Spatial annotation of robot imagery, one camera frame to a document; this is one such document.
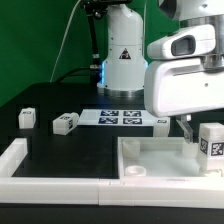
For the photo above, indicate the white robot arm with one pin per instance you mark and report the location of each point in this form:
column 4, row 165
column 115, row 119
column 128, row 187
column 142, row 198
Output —
column 124, row 69

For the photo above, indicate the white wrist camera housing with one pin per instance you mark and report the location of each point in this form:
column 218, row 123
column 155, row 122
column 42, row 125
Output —
column 186, row 42

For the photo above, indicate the white base tag sheet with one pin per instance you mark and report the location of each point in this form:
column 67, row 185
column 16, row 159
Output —
column 108, row 117

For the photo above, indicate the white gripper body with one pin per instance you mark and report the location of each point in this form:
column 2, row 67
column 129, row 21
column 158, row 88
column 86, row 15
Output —
column 179, row 87

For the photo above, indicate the white square table top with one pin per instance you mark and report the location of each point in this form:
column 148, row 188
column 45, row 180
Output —
column 160, row 157

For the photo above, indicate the white U-shaped obstacle fence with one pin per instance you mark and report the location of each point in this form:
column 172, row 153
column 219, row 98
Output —
column 196, row 192

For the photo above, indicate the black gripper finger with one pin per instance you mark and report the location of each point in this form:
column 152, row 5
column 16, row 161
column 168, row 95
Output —
column 183, row 121

